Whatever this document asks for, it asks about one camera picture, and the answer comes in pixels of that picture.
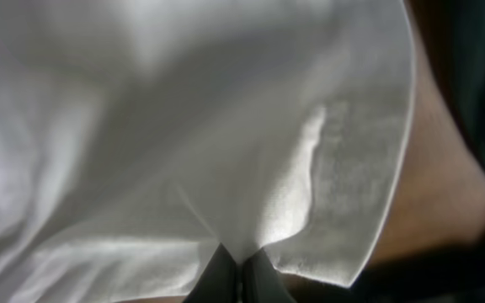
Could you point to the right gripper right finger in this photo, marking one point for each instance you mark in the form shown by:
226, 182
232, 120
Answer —
261, 282

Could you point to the white t-shirt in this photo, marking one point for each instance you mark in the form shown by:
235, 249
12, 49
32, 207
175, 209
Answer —
138, 137

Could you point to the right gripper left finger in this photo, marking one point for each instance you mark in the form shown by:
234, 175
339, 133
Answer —
218, 282

